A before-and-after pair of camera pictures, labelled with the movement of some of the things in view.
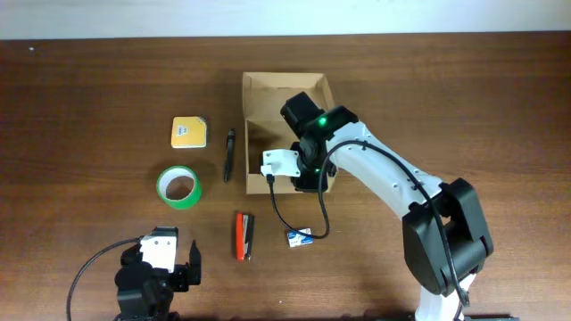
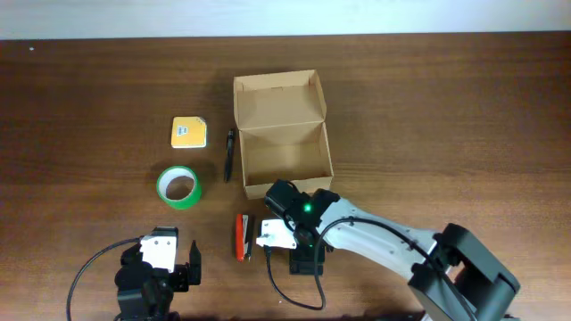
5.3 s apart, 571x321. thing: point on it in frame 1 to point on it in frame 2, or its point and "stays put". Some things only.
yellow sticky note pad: x=188 y=132 stays put
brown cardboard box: x=265 y=94 stays put
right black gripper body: x=308 y=183 to x=305 y=261
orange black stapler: x=244 y=226 stays put
